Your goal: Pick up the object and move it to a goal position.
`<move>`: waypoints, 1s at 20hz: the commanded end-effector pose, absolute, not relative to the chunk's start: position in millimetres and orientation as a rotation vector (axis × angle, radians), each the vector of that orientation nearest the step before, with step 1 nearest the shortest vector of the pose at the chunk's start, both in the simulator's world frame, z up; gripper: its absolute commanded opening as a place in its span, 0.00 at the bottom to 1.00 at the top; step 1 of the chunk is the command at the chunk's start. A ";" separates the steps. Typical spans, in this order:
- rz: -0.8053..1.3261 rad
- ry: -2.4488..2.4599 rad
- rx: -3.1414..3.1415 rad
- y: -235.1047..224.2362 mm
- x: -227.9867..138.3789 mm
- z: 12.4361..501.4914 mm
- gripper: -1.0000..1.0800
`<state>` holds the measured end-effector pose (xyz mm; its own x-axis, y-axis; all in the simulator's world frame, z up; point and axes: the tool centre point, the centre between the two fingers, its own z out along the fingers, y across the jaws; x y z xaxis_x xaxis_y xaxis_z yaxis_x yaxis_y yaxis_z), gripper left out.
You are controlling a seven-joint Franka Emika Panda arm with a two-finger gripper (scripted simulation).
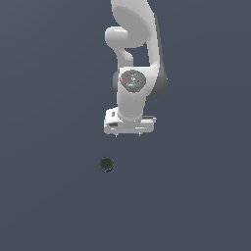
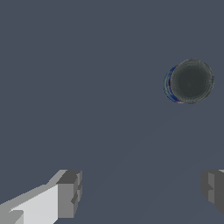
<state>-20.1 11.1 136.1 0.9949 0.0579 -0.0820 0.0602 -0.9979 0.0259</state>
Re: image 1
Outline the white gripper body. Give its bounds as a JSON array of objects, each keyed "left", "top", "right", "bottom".
[{"left": 103, "top": 107, "right": 158, "bottom": 135}]

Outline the small dark round object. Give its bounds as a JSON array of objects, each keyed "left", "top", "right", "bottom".
[{"left": 98, "top": 157, "right": 115, "bottom": 174}]

